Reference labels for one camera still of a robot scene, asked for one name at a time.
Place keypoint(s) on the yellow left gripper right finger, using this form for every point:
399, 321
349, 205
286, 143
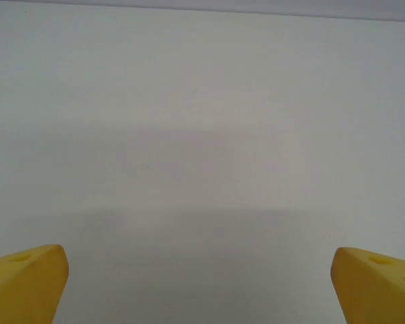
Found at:
374, 290

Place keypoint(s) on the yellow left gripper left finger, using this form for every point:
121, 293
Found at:
23, 287

